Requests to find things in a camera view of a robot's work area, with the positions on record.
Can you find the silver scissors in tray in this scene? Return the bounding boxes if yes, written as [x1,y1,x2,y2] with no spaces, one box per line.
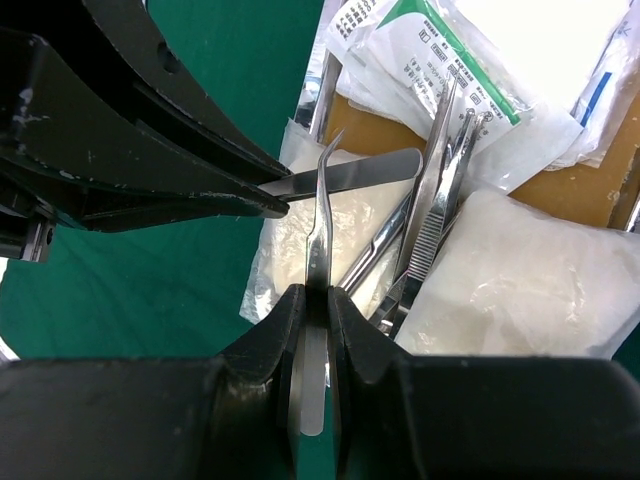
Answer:
[339,110,489,331]

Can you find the silver instrument tray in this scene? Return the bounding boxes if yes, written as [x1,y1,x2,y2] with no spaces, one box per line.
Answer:
[294,1,639,233]

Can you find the white gauze pad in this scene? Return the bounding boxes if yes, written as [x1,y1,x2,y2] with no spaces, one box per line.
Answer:
[396,190,639,359]
[238,117,416,325]

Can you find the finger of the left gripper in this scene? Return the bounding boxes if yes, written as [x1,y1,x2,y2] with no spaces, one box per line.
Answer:
[1,29,289,232]
[82,1,288,183]

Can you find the green surgical cloth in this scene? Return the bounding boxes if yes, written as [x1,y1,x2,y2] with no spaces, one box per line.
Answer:
[0,0,326,480]

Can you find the serrated silver tissue forceps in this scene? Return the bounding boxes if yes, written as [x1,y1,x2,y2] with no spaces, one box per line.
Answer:
[394,74,461,311]

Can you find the silver scalpel handle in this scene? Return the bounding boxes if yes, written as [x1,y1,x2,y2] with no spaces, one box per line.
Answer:
[258,148,423,202]

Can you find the curved pointed silver tweezers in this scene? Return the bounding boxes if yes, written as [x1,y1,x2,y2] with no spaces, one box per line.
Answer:
[305,129,345,295]

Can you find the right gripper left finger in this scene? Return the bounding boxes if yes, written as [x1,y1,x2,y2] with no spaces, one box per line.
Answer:
[219,285,306,479]

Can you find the white green suture packet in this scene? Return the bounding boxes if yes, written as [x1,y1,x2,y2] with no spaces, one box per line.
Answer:
[327,0,531,151]

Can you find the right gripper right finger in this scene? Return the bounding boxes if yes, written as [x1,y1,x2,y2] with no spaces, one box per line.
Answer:
[327,287,425,479]

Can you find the tan silicone suture pad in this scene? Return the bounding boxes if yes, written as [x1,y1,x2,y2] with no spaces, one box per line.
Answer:
[325,95,639,230]

